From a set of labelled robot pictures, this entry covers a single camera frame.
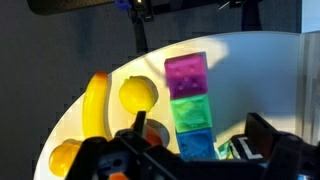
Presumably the red toy apple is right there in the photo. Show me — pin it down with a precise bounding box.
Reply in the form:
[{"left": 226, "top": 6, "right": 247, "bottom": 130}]
[{"left": 132, "top": 118, "right": 165, "bottom": 148}]

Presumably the blue clamp knob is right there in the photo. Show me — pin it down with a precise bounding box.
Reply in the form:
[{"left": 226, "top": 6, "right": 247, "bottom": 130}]
[{"left": 114, "top": 0, "right": 133, "bottom": 11}]

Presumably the pink toy block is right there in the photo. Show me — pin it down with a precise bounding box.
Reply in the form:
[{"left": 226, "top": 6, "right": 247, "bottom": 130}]
[{"left": 164, "top": 51, "right": 210, "bottom": 100}]

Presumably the blue toy block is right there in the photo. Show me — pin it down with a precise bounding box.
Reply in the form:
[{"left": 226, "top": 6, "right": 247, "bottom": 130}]
[{"left": 175, "top": 127, "right": 217, "bottom": 162}]

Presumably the yellow toy banana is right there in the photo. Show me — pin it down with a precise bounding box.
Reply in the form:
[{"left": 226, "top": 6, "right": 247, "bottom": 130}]
[{"left": 81, "top": 70, "right": 111, "bottom": 140}]

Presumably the blue white number cube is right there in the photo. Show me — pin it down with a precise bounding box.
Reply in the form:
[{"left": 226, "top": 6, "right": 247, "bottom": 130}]
[{"left": 215, "top": 134, "right": 265, "bottom": 161}]

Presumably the yellow-orange toy orange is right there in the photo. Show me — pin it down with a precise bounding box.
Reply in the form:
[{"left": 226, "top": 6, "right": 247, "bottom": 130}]
[{"left": 48, "top": 138, "right": 83, "bottom": 178}]

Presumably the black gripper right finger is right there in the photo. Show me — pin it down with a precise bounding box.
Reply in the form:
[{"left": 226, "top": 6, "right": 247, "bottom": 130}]
[{"left": 245, "top": 112, "right": 285, "bottom": 158}]

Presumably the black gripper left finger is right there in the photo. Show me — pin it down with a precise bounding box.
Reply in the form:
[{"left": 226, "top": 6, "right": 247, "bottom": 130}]
[{"left": 134, "top": 110, "right": 148, "bottom": 138}]

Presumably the yellow toy lemon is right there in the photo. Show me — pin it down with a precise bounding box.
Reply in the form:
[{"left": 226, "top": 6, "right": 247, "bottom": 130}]
[{"left": 118, "top": 75, "right": 156, "bottom": 115}]

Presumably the green toy block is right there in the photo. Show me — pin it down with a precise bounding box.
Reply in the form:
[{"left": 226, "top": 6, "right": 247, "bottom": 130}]
[{"left": 169, "top": 94, "right": 214, "bottom": 134}]

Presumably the black camera stand pole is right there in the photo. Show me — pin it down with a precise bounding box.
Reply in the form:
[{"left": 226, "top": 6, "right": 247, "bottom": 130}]
[{"left": 130, "top": 0, "right": 155, "bottom": 56}]

